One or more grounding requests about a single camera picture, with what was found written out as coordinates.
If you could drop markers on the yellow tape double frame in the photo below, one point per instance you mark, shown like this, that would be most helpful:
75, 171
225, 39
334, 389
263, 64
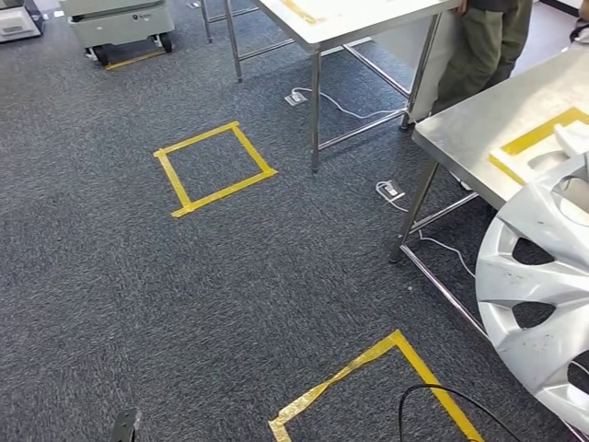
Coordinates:
529, 139

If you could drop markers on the stainless steel workbench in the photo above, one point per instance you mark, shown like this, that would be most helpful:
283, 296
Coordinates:
483, 122

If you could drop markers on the silver plastic wheel hubcap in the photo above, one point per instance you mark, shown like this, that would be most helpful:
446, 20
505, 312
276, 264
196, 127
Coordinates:
538, 280

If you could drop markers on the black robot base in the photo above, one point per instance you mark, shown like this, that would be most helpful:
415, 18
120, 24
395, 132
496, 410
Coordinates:
125, 426

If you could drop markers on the grey box device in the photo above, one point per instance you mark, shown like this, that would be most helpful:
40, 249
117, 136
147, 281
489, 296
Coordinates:
18, 21

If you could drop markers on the grey floor socket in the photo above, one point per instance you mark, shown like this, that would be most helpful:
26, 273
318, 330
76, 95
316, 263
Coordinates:
391, 190
296, 97

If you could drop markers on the yellow floor tape strip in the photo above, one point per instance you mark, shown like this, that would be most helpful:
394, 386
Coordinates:
133, 60

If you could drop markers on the white wheeled cart robot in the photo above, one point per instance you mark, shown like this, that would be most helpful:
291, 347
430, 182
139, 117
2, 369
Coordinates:
119, 24

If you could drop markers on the person leaning on table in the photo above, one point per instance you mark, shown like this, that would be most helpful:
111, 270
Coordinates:
483, 43

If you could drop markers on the yellow floor tape square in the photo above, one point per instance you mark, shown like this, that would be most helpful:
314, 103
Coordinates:
175, 177
414, 360

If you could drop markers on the white curved plastic part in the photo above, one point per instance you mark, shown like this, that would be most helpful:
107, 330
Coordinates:
572, 139

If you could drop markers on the stainless steel table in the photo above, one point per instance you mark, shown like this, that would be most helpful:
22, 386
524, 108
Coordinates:
345, 24

